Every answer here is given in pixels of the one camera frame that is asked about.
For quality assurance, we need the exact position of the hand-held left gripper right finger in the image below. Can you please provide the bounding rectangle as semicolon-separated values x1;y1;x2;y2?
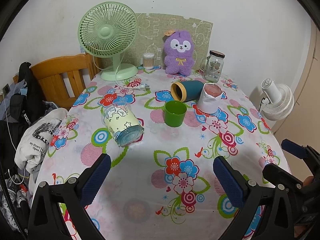
212;156;299;240

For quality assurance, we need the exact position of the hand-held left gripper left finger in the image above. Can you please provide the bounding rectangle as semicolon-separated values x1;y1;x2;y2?
27;153;112;240

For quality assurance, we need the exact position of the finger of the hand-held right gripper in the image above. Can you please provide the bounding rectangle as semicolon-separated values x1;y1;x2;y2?
262;163;308;193
281;139;320;166

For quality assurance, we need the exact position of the green plastic cup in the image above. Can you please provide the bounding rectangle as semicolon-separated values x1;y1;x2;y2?
164;100;187;127

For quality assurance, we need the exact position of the printed glass cup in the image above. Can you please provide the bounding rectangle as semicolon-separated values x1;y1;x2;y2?
101;103;145;147

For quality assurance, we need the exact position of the white paper cup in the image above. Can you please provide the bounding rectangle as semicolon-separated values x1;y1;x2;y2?
197;83;223;114

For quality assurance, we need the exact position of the blue cup with yellow rim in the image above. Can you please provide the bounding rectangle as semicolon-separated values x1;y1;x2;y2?
170;80;205;103

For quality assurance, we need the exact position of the white fan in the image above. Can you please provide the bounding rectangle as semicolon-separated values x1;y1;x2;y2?
258;78;295;121

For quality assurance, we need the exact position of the floral tablecloth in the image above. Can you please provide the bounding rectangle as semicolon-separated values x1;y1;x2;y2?
29;66;292;240

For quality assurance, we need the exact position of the beige door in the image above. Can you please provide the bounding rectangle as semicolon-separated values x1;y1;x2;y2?
271;20;320;144

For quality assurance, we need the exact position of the white printed shirt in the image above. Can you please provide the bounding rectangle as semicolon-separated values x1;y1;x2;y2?
14;107;69;174

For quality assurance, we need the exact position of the sneaker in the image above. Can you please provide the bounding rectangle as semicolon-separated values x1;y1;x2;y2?
5;174;28;207

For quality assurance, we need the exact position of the black jacket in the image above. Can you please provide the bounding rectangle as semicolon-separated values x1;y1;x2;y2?
7;62;46;131

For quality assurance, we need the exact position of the wooden chair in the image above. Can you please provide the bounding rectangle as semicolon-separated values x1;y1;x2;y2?
30;53;102;111

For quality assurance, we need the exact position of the glass jar with lid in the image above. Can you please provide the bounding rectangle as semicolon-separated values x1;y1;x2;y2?
200;50;226;83

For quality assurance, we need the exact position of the cotton swab container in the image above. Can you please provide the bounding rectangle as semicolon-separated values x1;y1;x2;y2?
143;53;156;70

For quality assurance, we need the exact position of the purple plush toy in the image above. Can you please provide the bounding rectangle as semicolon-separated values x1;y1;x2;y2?
163;29;196;76

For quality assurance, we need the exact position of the green desk fan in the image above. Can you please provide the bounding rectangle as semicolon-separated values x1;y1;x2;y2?
78;2;139;82

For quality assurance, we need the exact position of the beige patterned foam mat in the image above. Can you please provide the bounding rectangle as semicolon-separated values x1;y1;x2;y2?
135;13;214;71

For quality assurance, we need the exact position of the thin white cable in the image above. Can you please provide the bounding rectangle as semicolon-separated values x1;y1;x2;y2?
3;94;26;183

